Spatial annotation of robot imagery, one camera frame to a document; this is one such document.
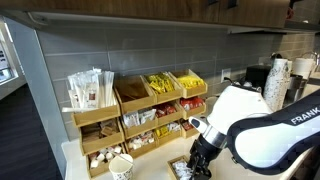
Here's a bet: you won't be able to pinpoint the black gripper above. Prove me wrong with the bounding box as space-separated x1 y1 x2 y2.
186 134 218 180

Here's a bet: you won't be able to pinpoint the white sachet pile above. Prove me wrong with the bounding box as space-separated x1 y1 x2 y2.
171 160 195 180

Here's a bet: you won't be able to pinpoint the small wooden sachet box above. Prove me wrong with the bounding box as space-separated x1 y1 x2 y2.
166 154 201 180

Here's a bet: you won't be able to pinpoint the red condiment packets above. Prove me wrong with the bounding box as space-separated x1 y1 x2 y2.
182 120 195 131
179 96 205 111
154 103 178 118

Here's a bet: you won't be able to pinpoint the white red-print packets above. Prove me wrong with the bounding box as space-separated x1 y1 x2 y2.
166 121 182 133

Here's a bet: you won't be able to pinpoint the yellow sauce packets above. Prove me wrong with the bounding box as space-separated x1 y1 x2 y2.
155 124 170 139

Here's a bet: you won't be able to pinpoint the white and red packets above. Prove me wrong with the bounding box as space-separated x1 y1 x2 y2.
128 131 156 150

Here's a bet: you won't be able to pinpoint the single patterned paper cup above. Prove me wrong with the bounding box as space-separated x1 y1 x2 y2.
108 153 135 180

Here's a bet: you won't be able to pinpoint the white grey packets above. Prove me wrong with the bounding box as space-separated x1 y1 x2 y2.
122 108 157 129

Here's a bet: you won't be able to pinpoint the wide tiered wooden organizer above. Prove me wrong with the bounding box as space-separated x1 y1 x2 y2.
113 68 209 160

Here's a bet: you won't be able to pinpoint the bright yellow packets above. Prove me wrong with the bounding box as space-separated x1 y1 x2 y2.
176 74 205 90

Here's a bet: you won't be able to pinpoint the white creamer cups heap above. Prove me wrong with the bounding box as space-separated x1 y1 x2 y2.
89 144 123 170

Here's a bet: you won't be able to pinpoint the yellow green packets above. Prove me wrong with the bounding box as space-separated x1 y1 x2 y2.
145 72 175 95

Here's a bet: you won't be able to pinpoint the brown paper packets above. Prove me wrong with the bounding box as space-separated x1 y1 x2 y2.
81 119 121 143

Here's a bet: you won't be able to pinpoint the black coffee machine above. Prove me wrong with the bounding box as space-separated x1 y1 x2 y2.
245 64 272 90

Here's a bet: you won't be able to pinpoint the narrow tiered wooden organizer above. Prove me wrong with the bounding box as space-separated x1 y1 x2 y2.
70 99 128 180

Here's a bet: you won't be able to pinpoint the metal canister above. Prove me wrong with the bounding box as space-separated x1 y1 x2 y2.
285 73 305 105

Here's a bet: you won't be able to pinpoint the white wrapped stirrers bundle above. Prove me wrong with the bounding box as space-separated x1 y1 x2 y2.
61 67 118 113

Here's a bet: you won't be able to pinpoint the metal faucet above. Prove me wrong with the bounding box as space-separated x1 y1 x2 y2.
301 50 320 67

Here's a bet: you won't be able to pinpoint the white wall outlet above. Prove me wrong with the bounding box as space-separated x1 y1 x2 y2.
220 68 232 84

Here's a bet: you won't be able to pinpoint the wooden wall cabinet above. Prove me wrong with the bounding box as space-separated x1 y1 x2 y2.
0 0 291 30

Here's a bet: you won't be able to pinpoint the window with grey frame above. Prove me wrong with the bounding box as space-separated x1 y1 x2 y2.
0 21 18 84

